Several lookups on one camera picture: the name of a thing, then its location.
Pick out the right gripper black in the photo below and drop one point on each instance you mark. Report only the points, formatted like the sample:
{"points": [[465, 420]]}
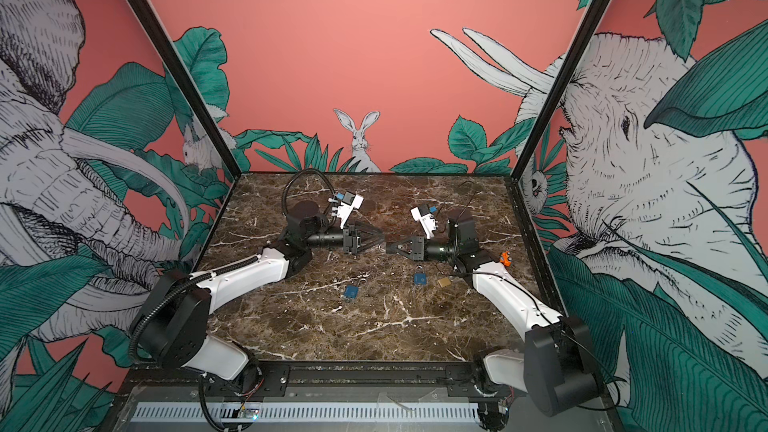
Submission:
{"points": [[420, 254]]}

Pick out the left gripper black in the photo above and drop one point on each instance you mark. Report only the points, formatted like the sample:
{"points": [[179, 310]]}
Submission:
{"points": [[349, 243]]}

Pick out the blue padlock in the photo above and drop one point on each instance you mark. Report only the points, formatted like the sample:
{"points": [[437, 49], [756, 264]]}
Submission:
{"points": [[350, 292], [420, 279]]}

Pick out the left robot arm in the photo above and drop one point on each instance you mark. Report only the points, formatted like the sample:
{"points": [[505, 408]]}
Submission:
{"points": [[170, 330]]}

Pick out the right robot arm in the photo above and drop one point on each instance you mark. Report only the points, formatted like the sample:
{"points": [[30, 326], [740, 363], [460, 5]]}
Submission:
{"points": [[556, 367]]}

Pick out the orange toy car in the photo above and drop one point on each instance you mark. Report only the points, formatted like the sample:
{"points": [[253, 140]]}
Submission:
{"points": [[505, 259]]}

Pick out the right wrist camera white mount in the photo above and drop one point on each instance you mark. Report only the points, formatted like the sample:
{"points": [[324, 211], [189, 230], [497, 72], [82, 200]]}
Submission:
{"points": [[424, 214]]}

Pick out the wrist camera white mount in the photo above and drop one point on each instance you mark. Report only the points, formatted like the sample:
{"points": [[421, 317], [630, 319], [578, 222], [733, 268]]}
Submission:
{"points": [[343, 204], [424, 214]]}

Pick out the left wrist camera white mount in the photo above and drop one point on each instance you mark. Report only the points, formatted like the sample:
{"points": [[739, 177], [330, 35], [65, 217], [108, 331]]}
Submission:
{"points": [[343, 204]]}

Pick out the white slotted cable duct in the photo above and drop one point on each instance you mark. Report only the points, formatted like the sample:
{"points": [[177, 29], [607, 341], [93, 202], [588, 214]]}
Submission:
{"points": [[306, 412]]}

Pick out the black mounting rail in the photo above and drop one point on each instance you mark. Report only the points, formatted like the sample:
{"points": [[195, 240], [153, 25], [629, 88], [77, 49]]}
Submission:
{"points": [[461, 379]]}

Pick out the right black frame post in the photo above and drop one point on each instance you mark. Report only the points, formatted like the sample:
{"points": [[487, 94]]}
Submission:
{"points": [[587, 27]]}

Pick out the black frame post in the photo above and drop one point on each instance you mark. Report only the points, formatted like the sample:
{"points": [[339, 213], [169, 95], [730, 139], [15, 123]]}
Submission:
{"points": [[587, 27], [161, 41]]}

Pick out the left black frame post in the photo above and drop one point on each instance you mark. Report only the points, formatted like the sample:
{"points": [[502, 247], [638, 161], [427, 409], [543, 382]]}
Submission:
{"points": [[161, 41]]}

